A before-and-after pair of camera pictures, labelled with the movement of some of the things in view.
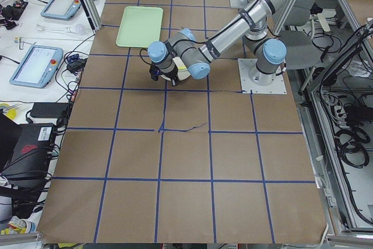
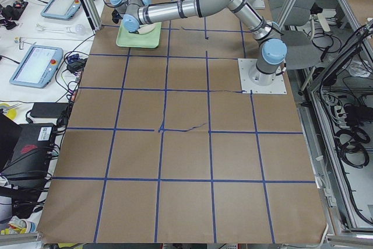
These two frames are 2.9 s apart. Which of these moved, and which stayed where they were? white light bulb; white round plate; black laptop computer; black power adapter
Moved: white round plate
Stayed: black power adapter; black laptop computer; white light bulb
